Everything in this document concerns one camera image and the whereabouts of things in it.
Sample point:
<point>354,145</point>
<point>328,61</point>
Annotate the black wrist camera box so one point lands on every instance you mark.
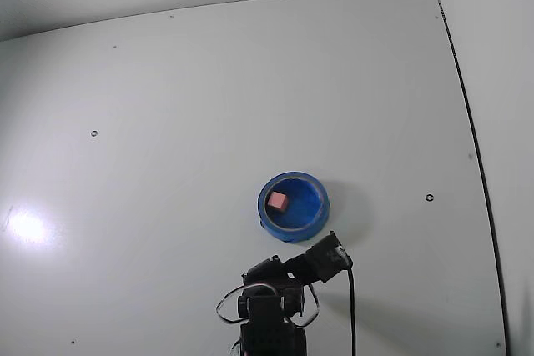
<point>327,260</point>

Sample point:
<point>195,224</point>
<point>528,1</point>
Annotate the small orange cube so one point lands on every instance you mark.
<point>277,201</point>

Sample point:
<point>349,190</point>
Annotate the blue tape roll bin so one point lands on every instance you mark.
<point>308,210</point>

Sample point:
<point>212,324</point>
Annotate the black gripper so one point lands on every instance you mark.
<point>262,269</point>

